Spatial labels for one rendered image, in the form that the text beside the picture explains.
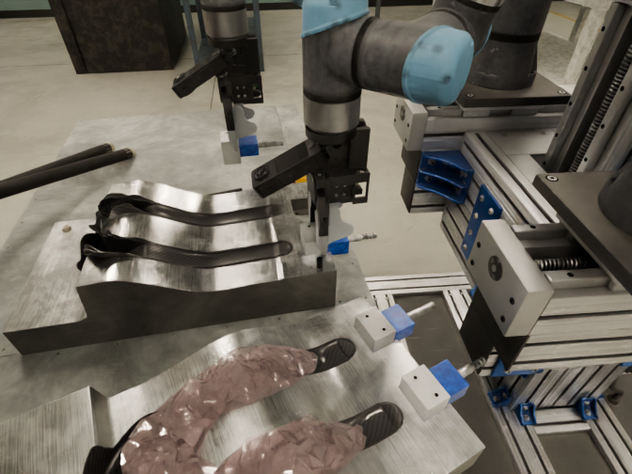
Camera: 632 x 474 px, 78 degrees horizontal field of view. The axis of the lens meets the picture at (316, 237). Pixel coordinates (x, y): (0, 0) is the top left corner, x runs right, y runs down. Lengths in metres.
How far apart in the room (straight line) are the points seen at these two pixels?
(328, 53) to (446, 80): 0.13
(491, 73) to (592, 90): 0.19
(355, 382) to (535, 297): 0.24
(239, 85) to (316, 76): 0.31
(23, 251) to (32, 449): 0.52
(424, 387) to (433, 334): 0.91
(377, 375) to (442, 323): 0.93
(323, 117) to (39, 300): 0.52
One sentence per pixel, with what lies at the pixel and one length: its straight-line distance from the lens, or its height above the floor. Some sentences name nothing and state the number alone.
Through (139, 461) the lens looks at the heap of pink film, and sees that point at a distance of 0.50.
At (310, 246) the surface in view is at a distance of 0.64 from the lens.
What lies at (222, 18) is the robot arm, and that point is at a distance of 0.76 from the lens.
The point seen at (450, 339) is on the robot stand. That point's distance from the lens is 1.44.
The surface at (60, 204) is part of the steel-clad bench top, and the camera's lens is 1.08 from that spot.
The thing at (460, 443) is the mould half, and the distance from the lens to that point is 0.54.
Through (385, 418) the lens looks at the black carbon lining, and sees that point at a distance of 0.54.
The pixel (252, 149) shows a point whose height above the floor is 0.93.
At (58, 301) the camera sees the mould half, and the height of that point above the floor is 0.86.
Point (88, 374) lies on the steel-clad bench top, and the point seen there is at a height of 0.80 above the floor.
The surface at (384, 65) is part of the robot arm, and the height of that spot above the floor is 1.21.
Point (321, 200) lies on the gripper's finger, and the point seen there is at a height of 1.01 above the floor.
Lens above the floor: 1.34
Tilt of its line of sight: 41 degrees down
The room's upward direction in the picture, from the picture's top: straight up
